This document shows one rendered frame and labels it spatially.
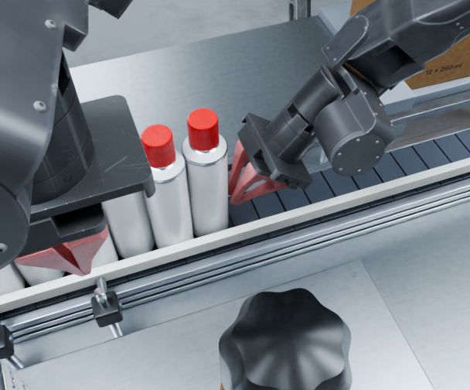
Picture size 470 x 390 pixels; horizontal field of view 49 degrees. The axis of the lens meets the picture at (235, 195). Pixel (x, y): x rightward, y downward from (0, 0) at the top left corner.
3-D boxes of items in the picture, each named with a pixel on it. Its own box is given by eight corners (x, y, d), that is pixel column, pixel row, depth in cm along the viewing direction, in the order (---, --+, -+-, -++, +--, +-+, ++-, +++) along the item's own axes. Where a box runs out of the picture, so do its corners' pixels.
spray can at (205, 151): (192, 244, 69) (179, 138, 53) (189, 213, 72) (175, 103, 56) (231, 240, 70) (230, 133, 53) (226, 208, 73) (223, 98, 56)
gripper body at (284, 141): (267, 183, 59) (311, 137, 55) (236, 121, 64) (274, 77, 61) (304, 193, 63) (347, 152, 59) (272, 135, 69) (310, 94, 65)
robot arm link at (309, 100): (352, 72, 61) (320, 50, 57) (377, 108, 56) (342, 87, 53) (313, 114, 64) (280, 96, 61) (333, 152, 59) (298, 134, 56)
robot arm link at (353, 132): (404, 49, 58) (359, 8, 53) (456, 111, 51) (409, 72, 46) (328, 121, 64) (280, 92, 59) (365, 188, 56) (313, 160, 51)
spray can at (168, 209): (170, 265, 67) (149, 162, 51) (148, 238, 70) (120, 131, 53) (202, 243, 69) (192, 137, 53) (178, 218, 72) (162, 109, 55)
